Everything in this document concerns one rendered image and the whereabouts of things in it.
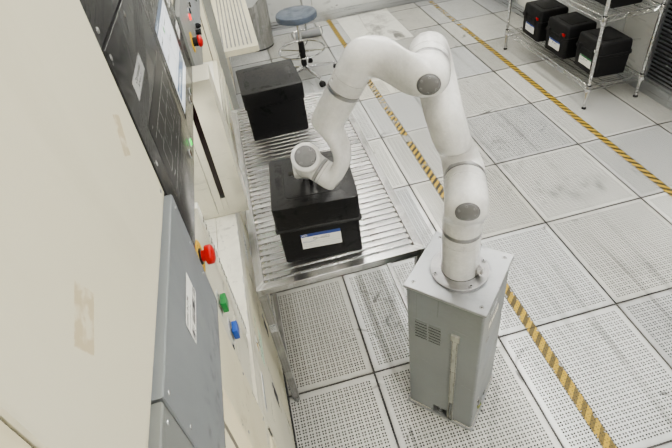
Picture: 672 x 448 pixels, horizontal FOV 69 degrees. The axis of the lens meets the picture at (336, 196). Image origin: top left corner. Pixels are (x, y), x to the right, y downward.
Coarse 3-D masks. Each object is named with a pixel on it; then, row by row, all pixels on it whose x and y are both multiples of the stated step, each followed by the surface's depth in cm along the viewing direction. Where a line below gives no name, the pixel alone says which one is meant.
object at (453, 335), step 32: (512, 256) 164; (416, 288) 159; (480, 288) 156; (416, 320) 170; (448, 320) 160; (480, 320) 152; (416, 352) 183; (448, 352) 172; (480, 352) 162; (416, 384) 198; (448, 384) 185; (480, 384) 185; (448, 416) 200
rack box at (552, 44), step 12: (576, 12) 390; (552, 24) 387; (564, 24) 376; (576, 24) 373; (588, 24) 372; (552, 36) 391; (564, 36) 375; (576, 36) 375; (552, 48) 395; (564, 48) 380; (576, 48) 382
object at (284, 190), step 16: (288, 160) 178; (272, 176) 172; (288, 176) 171; (352, 176) 167; (272, 192) 165; (288, 192) 164; (304, 192) 163; (320, 192) 162; (336, 192) 161; (352, 192) 160; (272, 208) 159; (288, 208) 158; (304, 208) 158; (320, 208) 159; (336, 208) 160; (352, 208) 161; (288, 224) 162; (304, 224) 163; (320, 224) 164
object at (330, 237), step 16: (336, 224) 166; (352, 224) 167; (288, 240) 167; (304, 240) 168; (320, 240) 169; (336, 240) 170; (352, 240) 171; (288, 256) 172; (304, 256) 173; (320, 256) 174
